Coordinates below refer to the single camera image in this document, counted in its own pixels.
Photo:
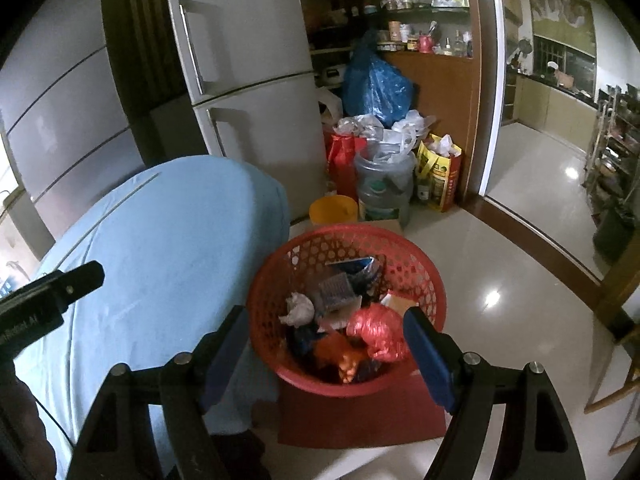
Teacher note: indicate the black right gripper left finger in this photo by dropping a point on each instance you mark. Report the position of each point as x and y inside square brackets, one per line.
[116, 441]

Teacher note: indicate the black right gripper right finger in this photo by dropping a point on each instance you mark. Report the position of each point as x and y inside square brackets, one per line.
[536, 439]

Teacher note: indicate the red plastic bag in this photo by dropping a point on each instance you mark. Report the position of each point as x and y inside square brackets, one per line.
[380, 328]

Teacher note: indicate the red orange white carton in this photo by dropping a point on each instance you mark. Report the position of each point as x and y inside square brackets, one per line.
[398, 302]

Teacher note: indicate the orange wrapper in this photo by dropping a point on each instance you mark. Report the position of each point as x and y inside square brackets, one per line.
[334, 349]

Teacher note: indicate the white tissue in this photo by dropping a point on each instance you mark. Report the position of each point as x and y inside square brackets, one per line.
[300, 311]

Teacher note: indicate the blue silver toothpaste box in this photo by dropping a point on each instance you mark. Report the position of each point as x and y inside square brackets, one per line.
[362, 273]

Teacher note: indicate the clear plastic zip bag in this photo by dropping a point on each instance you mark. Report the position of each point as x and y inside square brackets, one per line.
[336, 294]

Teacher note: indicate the red mesh trash basket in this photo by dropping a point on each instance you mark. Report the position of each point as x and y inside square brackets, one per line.
[299, 266]

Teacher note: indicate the metal kitchen rack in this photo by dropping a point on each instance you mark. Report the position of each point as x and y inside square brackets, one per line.
[612, 172]

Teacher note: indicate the blue tablecloth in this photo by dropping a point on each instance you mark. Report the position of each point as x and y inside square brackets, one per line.
[179, 244]

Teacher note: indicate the clear plastic water jug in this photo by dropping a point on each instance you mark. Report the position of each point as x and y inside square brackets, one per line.
[385, 181]

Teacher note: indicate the yellow plastic bucket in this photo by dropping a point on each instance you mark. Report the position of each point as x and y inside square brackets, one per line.
[333, 209]

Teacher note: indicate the white plastic bags pile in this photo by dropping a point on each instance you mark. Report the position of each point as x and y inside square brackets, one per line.
[403, 136]

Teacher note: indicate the red gift bag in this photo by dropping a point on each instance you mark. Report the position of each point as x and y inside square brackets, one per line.
[341, 150]

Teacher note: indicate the silver two-door refrigerator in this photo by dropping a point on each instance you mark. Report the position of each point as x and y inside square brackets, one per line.
[249, 76]

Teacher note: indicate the large blue bag on floor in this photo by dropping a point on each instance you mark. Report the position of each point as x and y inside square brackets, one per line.
[374, 87]

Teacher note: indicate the wooden shelf cabinet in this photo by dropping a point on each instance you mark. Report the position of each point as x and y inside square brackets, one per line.
[434, 43]

